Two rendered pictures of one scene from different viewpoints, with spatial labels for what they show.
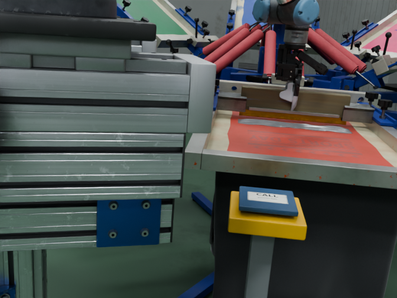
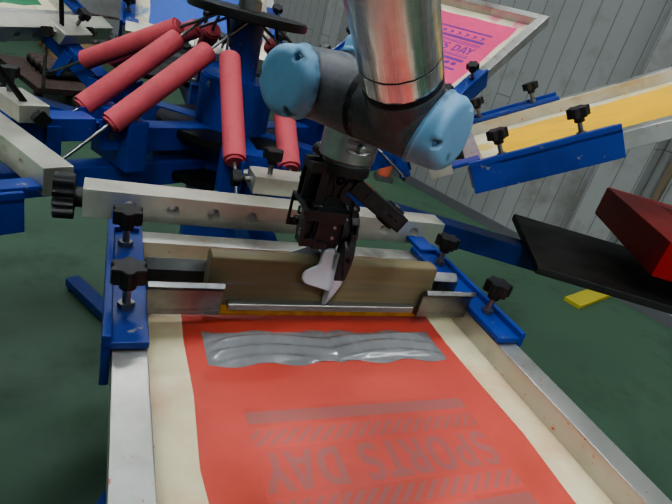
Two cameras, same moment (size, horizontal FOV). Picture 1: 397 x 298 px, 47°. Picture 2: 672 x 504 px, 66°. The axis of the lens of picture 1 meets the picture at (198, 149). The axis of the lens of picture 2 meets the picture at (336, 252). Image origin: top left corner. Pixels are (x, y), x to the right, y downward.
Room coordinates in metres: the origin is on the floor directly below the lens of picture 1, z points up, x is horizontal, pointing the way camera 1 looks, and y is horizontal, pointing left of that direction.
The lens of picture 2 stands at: (0.94, 0.05, 1.38)
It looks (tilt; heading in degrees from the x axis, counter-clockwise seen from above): 25 degrees down; 329
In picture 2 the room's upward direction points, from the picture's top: 16 degrees clockwise
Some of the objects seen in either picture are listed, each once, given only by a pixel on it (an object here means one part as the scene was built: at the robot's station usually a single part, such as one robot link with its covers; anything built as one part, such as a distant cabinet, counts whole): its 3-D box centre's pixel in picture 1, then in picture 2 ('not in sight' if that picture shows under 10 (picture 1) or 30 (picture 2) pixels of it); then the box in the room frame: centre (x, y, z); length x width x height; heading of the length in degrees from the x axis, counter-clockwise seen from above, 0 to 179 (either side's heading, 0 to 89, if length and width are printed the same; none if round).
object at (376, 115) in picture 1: (374, 120); (456, 298); (1.54, -0.59, 0.97); 0.30 x 0.05 x 0.07; 176
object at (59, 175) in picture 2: not in sight; (73, 195); (1.80, 0.03, 1.02); 0.07 x 0.06 x 0.07; 176
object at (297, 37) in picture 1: (295, 38); (350, 146); (1.53, -0.29, 1.23); 0.08 x 0.08 x 0.05
